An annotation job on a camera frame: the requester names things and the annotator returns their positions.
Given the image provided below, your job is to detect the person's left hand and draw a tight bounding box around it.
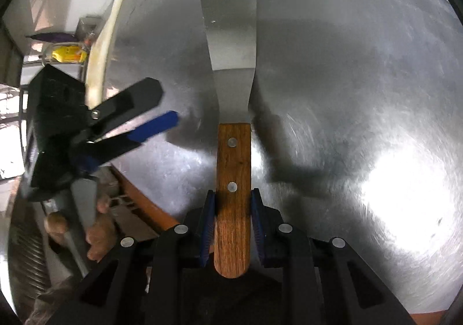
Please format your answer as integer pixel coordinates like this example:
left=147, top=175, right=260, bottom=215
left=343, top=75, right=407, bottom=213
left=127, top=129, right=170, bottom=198
left=44, top=194, right=118, bottom=262

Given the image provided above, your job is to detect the yellowish cutting board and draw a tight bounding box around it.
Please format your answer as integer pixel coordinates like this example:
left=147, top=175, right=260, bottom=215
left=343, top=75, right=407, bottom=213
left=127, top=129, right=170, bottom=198
left=86, top=0, right=124, bottom=109

